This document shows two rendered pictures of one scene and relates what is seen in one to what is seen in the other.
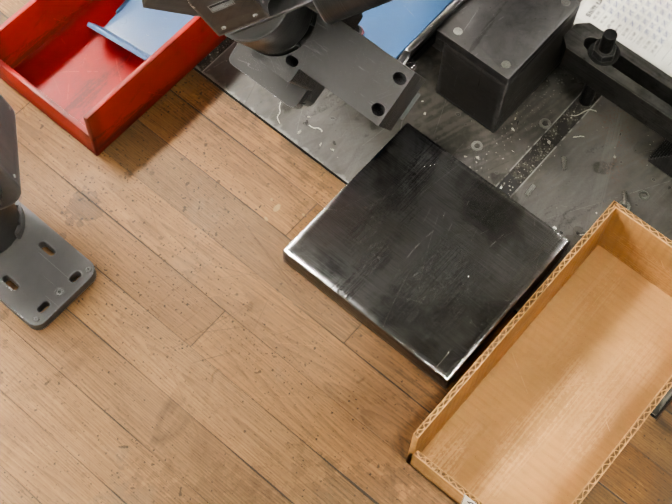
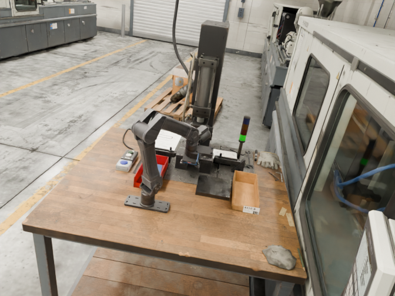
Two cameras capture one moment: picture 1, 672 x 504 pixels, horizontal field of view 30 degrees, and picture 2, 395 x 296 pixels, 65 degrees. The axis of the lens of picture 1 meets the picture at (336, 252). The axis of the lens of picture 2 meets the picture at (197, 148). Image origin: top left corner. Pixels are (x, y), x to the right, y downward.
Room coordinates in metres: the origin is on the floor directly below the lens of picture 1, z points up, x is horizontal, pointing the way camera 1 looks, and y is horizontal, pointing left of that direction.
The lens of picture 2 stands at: (-0.57, 0.77, 1.80)
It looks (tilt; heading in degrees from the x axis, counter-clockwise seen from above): 27 degrees down; 325
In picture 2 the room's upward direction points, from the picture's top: 8 degrees clockwise
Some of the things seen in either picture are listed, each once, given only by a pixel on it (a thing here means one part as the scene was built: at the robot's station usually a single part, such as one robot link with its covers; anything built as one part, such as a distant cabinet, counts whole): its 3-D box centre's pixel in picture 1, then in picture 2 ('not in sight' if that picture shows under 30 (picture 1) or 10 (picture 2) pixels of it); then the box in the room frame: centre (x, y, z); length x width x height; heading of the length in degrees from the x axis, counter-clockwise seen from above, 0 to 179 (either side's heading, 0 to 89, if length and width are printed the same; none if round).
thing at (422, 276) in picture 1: (425, 250); (213, 187); (0.45, -0.07, 0.91); 0.17 x 0.16 x 0.02; 52
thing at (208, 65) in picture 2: not in sight; (204, 86); (0.67, -0.08, 1.37); 0.11 x 0.09 x 0.30; 52
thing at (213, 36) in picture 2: not in sight; (209, 67); (0.77, -0.16, 1.44); 0.17 x 0.13 x 0.42; 142
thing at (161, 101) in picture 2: not in sight; (186, 106); (3.47, -1.71, 0.07); 1.20 x 1.00 x 0.14; 136
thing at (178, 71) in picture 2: not in sight; (191, 81); (3.71, -1.90, 0.40); 0.67 x 0.60 x 0.50; 134
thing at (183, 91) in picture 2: not in sight; (186, 90); (0.96, -0.16, 1.25); 0.19 x 0.07 x 0.19; 52
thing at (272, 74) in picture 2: not in sight; (286, 67); (4.27, -4.67, 0.49); 5.51 x 1.02 x 0.97; 139
